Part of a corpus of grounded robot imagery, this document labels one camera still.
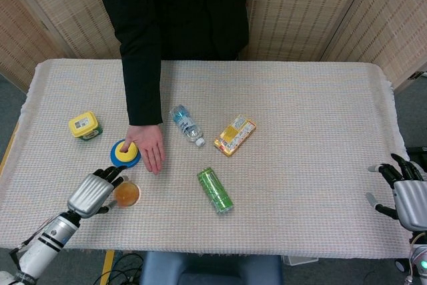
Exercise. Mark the person right hand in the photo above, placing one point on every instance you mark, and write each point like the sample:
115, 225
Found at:
150, 145

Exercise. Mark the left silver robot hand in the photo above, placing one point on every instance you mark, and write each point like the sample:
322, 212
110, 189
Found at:
88, 195

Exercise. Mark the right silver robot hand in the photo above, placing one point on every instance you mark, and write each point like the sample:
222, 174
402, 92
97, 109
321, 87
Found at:
412, 198

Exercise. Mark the clear cup with amber liquid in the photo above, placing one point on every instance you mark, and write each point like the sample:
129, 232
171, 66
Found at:
126, 195

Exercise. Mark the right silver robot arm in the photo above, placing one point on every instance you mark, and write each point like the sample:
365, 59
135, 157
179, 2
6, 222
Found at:
418, 258

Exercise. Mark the clear water bottle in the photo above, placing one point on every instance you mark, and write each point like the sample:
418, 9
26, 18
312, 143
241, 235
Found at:
185, 125

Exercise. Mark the person right arm black sleeve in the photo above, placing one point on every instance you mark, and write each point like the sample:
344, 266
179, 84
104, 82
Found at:
143, 98

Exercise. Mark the green tub yellow lid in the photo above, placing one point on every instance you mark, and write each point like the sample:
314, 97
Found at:
83, 125

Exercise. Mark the yellow floor tape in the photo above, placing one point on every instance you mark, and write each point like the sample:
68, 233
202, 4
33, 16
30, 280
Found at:
107, 265

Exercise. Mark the green energy drink can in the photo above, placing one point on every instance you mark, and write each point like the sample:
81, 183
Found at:
215, 191

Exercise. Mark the yellow cardboard box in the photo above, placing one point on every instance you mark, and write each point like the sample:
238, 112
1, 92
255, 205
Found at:
235, 135

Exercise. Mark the white woven tablecloth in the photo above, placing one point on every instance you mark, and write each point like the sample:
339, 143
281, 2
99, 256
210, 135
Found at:
283, 98

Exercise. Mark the person torso black clothing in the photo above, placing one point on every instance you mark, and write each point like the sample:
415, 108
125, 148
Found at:
193, 8

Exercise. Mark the woven folding screen panel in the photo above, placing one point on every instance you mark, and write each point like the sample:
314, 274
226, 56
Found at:
300, 8
20, 38
397, 21
73, 4

